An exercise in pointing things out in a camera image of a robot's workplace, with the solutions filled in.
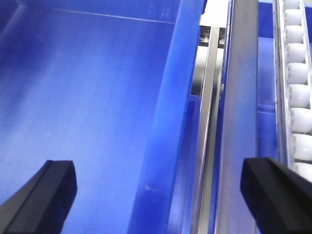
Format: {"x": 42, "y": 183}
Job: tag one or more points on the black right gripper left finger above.
{"x": 41, "y": 205}

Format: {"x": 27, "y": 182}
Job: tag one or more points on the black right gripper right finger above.
{"x": 279, "y": 199}

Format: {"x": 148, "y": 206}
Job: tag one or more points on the blue bin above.
{"x": 105, "y": 84}

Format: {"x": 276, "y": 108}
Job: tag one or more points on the white roller conveyor track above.
{"x": 293, "y": 75}

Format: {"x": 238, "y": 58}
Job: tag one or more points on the steel divider rail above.
{"x": 231, "y": 130}

